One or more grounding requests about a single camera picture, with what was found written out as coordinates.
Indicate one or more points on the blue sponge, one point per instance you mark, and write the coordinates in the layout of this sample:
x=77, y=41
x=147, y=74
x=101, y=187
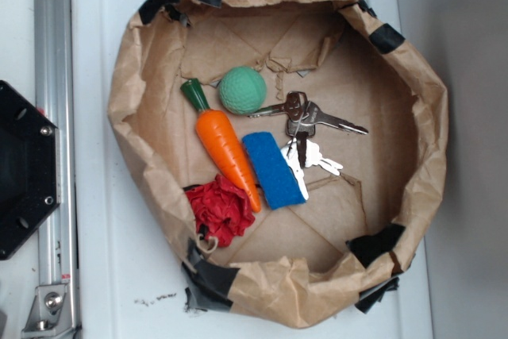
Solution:
x=272, y=171

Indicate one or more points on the orange toy carrot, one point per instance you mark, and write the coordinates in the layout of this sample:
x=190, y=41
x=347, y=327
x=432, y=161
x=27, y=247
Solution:
x=219, y=139

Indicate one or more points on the silver key bunch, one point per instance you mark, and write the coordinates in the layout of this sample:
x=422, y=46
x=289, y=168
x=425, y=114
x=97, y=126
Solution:
x=303, y=115

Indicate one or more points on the green dimpled ball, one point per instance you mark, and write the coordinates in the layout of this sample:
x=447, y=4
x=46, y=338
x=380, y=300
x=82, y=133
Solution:
x=242, y=90

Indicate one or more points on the red crumpled cloth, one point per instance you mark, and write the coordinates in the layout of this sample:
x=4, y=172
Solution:
x=221, y=210

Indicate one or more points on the brown paper bag bin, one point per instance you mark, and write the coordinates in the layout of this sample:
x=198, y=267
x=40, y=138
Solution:
x=300, y=264

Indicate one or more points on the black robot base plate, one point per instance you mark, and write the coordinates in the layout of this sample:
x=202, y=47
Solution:
x=29, y=176

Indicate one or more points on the aluminium extrusion rail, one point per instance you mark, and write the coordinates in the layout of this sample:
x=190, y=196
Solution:
x=57, y=235

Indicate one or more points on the metal corner bracket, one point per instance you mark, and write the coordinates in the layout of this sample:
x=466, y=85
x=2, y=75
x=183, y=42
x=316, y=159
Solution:
x=50, y=314

